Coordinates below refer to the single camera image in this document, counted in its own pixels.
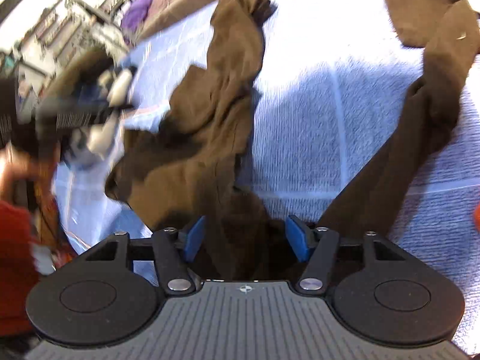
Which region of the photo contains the orange knit sweater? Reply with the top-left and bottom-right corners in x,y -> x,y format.
473,204 -> 480,232

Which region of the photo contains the folded checkered grey garment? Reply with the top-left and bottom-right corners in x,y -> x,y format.
63,63 -> 139,166

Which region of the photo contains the folded dark brown garment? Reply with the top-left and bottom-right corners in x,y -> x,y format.
34,47 -> 113,149

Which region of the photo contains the blue plaid bed sheet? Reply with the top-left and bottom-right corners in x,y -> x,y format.
52,0 -> 480,353

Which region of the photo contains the purple cloth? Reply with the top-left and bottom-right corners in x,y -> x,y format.
120,0 -> 153,33

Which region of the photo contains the dark brown long-sleeve shirt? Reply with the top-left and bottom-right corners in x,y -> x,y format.
105,0 -> 479,281

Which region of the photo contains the cluttered background shelf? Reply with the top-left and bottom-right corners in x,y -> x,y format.
1,0 -> 137,95

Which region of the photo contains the person left hand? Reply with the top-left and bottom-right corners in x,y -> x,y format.
0,143 -> 50,203

